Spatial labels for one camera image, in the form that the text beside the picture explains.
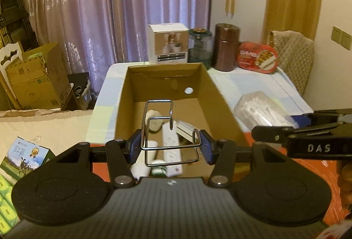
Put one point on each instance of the dark green glass jar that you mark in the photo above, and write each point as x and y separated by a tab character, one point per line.
199	49

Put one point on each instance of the green milk gift box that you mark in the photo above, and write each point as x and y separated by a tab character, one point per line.
22	153

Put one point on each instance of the wall socket plate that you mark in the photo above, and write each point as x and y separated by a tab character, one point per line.
347	40
336	34

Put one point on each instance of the white bottle green label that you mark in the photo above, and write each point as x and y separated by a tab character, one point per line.
159	170

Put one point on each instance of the pack of green drink cartons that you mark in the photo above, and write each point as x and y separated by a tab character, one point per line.
5	200

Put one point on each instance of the beige quilted chair cover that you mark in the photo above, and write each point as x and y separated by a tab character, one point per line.
297	60

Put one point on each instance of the cardboard box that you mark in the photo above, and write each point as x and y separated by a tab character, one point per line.
165	82

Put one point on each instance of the clear cotton swab box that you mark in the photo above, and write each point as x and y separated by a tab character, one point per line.
258	109

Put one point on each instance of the wooden wall hanging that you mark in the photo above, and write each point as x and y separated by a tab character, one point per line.
230	0

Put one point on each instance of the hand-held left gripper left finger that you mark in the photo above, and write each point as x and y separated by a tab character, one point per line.
134	145

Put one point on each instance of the white remote control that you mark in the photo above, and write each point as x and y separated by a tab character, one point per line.
172	156

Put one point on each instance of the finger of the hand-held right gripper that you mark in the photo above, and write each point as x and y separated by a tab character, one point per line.
272	134
301	120

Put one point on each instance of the white power bank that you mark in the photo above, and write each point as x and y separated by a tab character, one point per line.
184	127

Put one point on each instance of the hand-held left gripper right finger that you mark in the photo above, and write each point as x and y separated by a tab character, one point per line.
206	145

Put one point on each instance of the beige lace cloth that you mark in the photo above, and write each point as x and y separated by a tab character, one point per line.
55	126

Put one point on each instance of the dark folding rack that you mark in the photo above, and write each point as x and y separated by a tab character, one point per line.
13	22

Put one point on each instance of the black bin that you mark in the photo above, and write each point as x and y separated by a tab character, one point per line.
79	82

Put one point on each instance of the red printed mat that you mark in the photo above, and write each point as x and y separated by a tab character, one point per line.
324	170

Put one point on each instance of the large cardboard carton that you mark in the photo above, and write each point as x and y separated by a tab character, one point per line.
35	82

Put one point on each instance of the red instant meal package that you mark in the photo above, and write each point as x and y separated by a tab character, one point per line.
255	57

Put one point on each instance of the person's right hand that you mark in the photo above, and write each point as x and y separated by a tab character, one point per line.
347	181

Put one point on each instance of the brown metal canister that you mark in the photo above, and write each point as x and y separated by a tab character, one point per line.
225	49

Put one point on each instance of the white product box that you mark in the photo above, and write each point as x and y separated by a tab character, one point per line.
167	43

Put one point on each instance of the white oblong device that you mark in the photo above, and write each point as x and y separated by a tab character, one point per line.
151	152

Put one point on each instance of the red white patterned cloth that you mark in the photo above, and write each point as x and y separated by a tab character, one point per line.
339	230

